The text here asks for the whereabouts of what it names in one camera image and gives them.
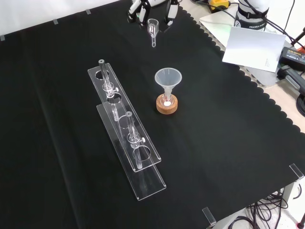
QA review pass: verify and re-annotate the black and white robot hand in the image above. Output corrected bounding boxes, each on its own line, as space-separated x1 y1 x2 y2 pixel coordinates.
126 0 180 33

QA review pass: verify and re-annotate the clear glass weighing funnel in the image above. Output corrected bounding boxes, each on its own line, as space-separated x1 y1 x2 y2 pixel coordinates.
147 18 160 48

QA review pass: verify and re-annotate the translucent plastic funnel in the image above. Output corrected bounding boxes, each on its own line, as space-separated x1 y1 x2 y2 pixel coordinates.
154 68 183 96

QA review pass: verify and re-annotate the clear acrylic funnel stand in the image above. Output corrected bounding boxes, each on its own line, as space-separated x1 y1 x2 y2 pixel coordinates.
87 59 167 201

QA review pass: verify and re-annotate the yellow stop button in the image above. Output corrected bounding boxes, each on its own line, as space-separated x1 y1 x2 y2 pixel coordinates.
208 0 231 13

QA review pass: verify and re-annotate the small round-bottom glass flask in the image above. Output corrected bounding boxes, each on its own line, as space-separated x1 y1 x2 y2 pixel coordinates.
160 91 174 107

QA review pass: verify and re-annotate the white pale board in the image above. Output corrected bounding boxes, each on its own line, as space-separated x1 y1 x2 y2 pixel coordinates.
222 26 287 73

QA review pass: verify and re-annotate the black table cloth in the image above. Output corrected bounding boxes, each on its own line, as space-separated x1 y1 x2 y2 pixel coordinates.
0 0 305 229

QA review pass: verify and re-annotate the black power adapter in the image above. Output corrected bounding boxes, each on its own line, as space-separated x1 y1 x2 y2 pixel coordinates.
278 46 305 68

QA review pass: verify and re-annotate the clear acrylic cloth clip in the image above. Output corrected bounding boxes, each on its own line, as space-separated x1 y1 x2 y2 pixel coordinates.
289 163 305 183
202 207 217 228

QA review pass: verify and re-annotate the grey metal base plate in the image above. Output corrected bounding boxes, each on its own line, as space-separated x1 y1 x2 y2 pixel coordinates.
199 10 293 87

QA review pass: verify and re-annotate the cork ring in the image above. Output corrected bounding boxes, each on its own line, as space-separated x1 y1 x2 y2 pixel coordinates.
156 94 179 115

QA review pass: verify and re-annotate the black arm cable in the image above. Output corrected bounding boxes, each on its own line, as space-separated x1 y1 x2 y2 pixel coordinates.
243 0 305 50

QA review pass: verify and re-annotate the black clamp handle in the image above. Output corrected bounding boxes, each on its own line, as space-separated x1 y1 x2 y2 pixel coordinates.
277 64 305 96

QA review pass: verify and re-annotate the black coiled cable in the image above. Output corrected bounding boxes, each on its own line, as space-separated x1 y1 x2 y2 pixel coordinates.
295 92 305 115

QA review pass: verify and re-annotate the black floor cable bundle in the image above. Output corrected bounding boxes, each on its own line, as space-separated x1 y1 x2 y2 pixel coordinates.
228 189 305 229

